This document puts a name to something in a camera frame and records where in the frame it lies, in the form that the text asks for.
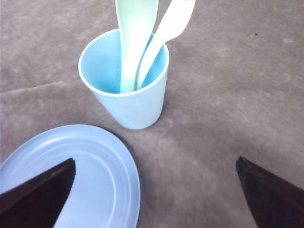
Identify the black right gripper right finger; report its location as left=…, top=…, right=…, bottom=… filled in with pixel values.
left=236, top=156, right=304, bottom=228

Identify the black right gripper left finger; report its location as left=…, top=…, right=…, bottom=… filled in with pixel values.
left=0, top=158, right=76, bottom=228

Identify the light blue plastic cup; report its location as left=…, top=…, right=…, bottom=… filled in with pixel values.
left=78, top=29, right=169, bottom=130

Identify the mint green plastic spoon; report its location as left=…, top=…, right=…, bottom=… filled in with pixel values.
left=115, top=0, right=159, bottom=93

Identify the white plastic fork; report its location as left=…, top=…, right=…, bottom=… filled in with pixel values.
left=136, top=0, right=196, bottom=89

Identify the blue plastic plate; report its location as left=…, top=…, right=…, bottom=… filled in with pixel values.
left=0, top=124, right=140, bottom=228

